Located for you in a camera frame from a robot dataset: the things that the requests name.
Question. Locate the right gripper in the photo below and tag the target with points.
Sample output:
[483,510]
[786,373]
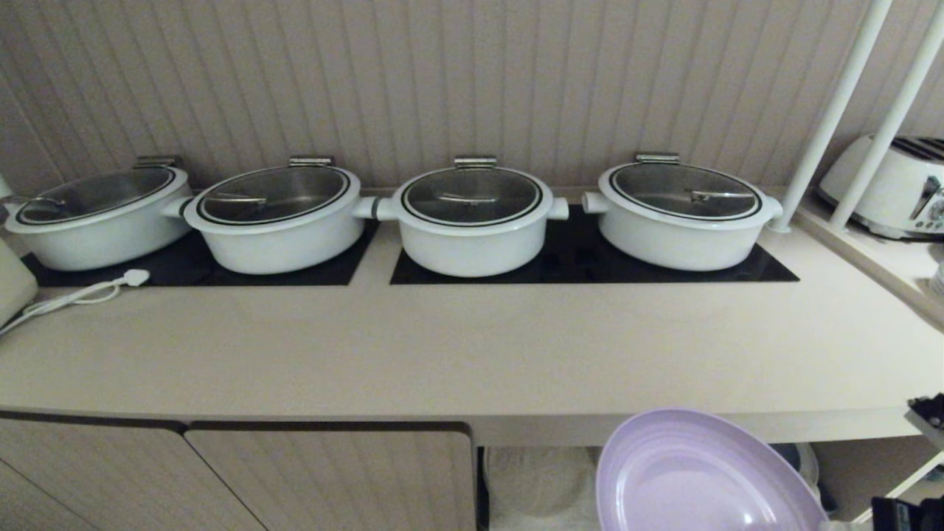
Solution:
[911,516]

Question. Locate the lilac plate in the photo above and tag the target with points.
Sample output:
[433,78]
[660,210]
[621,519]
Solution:
[686,479]

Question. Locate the white toaster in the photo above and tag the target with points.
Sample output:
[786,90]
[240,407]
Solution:
[877,184]

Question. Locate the white pot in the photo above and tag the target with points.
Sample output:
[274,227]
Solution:
[678,247]
[472,251]
[103,247]
[287,247]

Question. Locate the white pole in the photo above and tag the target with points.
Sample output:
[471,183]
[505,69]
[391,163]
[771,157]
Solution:
[889,122]
[833,114]

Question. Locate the glass pot lid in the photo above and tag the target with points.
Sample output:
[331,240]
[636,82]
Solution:
[110,190]
[295,188]
[664,188]
[472,206]

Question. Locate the black induction cooktop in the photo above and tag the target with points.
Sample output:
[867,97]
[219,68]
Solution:
[184,269]
[575,262]

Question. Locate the wooden cabinet door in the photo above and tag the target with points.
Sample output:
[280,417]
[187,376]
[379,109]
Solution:
[88,479]
[346,483]

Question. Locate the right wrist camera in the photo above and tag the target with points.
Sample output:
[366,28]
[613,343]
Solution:
[931,418]

